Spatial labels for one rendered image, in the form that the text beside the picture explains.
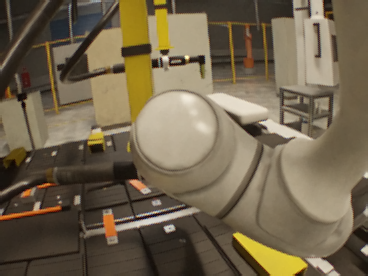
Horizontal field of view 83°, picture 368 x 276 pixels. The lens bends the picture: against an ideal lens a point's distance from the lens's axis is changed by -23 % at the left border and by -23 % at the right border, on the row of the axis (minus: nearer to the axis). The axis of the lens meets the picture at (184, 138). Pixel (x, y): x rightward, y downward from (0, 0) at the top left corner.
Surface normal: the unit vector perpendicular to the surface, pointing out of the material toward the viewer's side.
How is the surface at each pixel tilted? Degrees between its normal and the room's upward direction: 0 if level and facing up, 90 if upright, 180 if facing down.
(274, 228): 99
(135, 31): 90
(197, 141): 65
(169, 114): 51
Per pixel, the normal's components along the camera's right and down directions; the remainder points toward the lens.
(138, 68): 0.07, 0.33
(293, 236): -0.34, 0.56
